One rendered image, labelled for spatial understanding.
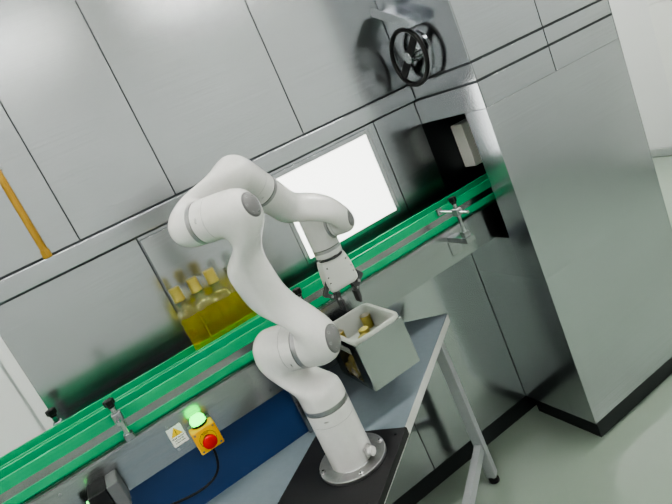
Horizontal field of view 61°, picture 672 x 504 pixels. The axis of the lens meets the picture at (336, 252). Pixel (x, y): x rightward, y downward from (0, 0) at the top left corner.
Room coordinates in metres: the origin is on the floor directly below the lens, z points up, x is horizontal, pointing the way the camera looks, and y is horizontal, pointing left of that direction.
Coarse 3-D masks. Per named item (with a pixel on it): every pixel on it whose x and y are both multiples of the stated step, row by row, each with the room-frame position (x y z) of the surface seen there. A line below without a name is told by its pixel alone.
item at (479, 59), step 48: (384, 0) 2.18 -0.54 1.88; (432, 0) 1.95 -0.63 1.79; (480, 0) 1.93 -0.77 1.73; (528, 0) 2.00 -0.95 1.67; (576, 0) 2.08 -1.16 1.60; (432, 48) 2.03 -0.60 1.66; (480, 48) 1.91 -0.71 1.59; (528, 48) 1.98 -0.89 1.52; (576, 48) 2.06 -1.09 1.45; (432, 96) 2.12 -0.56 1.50; (480, 96) 1.89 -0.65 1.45
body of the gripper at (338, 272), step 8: (336, 256) 1.58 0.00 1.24; (344, 256) 1.61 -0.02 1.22; (320, 264) 1.59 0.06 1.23; (328, 264) 1.59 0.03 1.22; (336, 264) 1.59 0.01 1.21; (344, 264) 1.60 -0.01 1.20; (352, 264) 1.62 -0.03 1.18; (320, 272) 1.60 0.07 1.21; (328, 272) 1.58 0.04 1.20; (336, 272) 1.59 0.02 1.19; (344, 272) 1.60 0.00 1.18; (352, 272) 1.61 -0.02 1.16; (328, 280) 1.58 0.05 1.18; (336, 280) 1.59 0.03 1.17; (344, 280) 1.60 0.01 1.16; (352, 280) 1.61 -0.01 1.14; (336, 288) 1.59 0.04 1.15
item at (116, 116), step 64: (0, 0) 1.81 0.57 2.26; (64, 0) 1.86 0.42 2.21; (128, 0) 1.93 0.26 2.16; (192, 0) 1.99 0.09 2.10; (256, 0) 2.07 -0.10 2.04; (320, 0) 2.15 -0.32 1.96; (0, 64) 1.77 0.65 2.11; (64, 64) 1.83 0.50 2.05; (128, 64) 1.89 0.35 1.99; (192, 64) 1.96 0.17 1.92; (256, 64) 2.04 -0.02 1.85; (320, 64) 2.12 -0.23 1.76; (384, 64) 2.21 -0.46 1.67; (0, 128) 1.74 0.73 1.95; (64, 128) 1.80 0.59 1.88; (128, 128) 1.86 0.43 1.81; (192, 128) 1.93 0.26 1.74; (256, 128) 2.00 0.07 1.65; (320, 128) 2.06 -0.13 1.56; (384, 128) 2.17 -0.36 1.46; (448, 128) 2.28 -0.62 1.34; (0, 192) 1.71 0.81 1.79; (64, 192) 1.77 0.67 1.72; (128, 192) 1.83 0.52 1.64; (448, 192) 2.24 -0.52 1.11; (0, 256) 1.68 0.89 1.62; (64, 256) 1.71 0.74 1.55; (128, 256) 1.79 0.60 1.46; (0, 320) 1.65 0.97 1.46; (64, 320) 1.70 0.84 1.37; (128, 320) 1.76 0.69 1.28; (64, 384) 1.67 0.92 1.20
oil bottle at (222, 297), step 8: (224, 288) 1.71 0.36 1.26; (216, 296) 1.69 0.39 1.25; (224, 296) 1.69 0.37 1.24; (232, 296) 1.71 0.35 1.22; (216, 304) 1.69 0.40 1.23; (224, 304) 1.69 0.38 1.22; (232, 304) 1.70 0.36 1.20; (224, 312) 1.69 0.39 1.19; (232, 312) 1.69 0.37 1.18; (240, 312) 1.70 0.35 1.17; (224, 320) 1.69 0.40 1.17; (232, 320) 1.69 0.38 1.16; (240, 320) 1.70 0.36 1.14; (232, 328) 1.69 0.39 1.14
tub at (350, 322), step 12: (348, 312) 1.72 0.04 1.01; (360, 312) 1.73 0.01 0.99; (372, 312) 1.69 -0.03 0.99; (384, 312) 1.61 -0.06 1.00; (396, 312) 1.56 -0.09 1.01; (336, 324) 1.70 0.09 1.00; (348, 324) 1.71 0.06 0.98; (360, 324) 1.72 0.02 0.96; (384, 324) 1.52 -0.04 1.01; (348, 336) 1.70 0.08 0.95
